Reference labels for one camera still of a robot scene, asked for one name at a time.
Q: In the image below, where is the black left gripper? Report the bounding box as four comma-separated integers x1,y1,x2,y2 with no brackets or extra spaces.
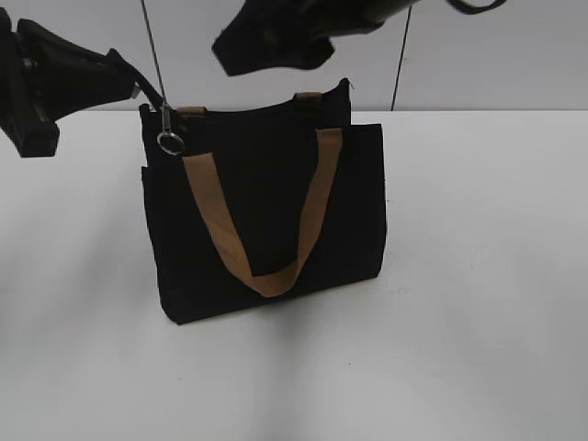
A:
1,8,164,157

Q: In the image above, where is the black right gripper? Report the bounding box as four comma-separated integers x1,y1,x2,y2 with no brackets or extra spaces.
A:
211,0,413,76

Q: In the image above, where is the metal zipper pull with ring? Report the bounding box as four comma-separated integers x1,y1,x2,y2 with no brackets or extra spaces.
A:
157,102,186,156

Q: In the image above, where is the black canvas tote bag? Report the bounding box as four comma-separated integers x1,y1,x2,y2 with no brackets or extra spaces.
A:
139,79,387,324

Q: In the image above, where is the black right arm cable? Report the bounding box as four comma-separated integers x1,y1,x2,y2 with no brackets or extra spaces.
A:
446,0,509,16

